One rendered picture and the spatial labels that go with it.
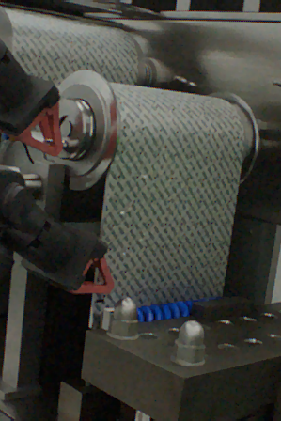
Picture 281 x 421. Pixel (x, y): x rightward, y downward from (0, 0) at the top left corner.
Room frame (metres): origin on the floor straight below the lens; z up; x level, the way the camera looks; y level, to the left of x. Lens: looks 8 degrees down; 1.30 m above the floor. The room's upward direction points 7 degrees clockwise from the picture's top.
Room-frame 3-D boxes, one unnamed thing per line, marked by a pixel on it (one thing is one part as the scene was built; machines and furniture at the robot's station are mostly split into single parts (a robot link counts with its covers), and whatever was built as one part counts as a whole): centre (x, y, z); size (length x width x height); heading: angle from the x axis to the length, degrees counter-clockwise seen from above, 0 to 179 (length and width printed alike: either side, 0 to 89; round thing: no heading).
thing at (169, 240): (0.97, -0.05, 1.11); 0.23 x 0.01 x 0.18; 133
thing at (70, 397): (0.98, -0.05, 0.92); 0.28 x 0.04 x 0.04; 133
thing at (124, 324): (0.84, 0.00, 1.05); 0.04 x 0.04 x 0.04
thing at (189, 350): (0.77, -0.07, 1.05); 0.04 x 0.04 x 0.04
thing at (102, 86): (0.94, 0.08, 1.25); 0.15 x 0.01 x 0.15; 43
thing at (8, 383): (0.94, 0.14, 1.05); 0.06 x 0.05 x 0.31; 133
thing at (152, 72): (1.32, 0.04, 1.33); 0.07 x 0.07 x 0.07; 43
